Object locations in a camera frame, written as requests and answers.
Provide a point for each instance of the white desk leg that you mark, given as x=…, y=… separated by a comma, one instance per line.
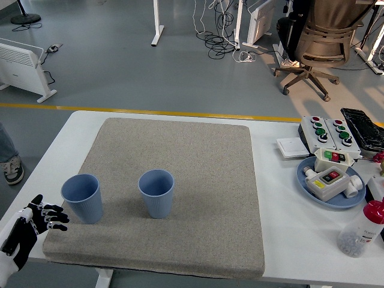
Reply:
x=367, y=58
x=238, y=21
x=156, y=18

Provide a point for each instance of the blue plate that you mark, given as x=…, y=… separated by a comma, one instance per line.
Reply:
x=301, y=177

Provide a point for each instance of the clear bottle red lid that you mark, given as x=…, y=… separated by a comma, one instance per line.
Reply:
x=357, y=228

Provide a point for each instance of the person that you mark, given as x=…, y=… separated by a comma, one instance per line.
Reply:
x=6, y=147
x=288, y=30

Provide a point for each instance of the white pipe fitting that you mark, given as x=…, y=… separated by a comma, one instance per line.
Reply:
x=354, y=187

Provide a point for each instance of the black round stand base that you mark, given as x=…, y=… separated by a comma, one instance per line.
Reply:
x=25, y=19

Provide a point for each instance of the white green-red switch box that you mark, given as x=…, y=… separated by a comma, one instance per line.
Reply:
x=321, y=163

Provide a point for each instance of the white red-black switch box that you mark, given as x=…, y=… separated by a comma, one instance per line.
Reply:
x=330, y=192

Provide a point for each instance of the grey-brown mat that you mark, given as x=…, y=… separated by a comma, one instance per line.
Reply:
x=180, y=150

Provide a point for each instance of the white panel heater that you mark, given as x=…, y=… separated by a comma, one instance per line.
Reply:
x=261, y=18
x=18, y=69

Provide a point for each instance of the white wall switch plate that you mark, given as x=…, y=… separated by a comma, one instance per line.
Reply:
x=291, y=147

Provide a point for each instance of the olive small item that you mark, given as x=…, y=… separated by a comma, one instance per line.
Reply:
x=382, y=169

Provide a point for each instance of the red small item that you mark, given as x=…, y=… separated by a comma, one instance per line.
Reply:
x=380, y=156

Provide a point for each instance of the grey four-button control box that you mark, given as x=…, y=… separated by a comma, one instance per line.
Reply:
x=309, y=132
x=354, y=148

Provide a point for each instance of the blue ribbed cup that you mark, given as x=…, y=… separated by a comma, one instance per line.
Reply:
x=87, y=207
x=157, y=201

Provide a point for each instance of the white table leg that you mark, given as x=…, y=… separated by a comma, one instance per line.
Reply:
x=103, y=279

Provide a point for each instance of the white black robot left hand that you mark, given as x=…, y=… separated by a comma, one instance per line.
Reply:
x=30, y=228

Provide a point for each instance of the grey floor socket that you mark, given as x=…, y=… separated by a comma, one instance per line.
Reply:
x=54, y=47

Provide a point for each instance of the beige office chair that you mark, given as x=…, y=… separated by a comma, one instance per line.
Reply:
x=324, y=45

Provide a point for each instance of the black plastic tray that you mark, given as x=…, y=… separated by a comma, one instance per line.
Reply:
x=363, y=129

